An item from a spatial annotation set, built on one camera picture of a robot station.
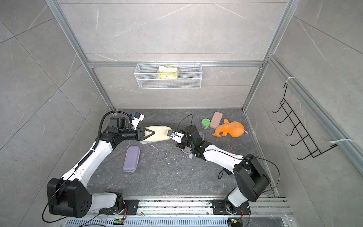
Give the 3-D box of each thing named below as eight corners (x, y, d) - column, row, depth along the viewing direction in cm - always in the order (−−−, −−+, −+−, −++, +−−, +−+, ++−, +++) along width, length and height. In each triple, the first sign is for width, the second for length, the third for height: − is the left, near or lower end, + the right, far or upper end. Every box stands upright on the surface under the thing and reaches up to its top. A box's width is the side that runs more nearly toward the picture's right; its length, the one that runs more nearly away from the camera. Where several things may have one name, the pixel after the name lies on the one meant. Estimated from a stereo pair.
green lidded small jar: (201, 129, 109) (202, 125, 105) (201, 122, 113) (201, 118, 109) (209, 129, 109) (210, 125, 104) (208, 122, 113) (209, 118, 109)
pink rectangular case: (208, 127, 110) (209, 124, 108) (213, 113, 120) (213, 110, 117) (218, 130, 109) (219, 127, 106) (222, 115, 118) (223, 112, 115)
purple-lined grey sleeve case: (122, 172, 88) (120, 170, 85) (129, 148, 99) (127, 145, 96) (136, 172, 88) (135, 170, 85) (141, 148, 99) (140, 145, 96)
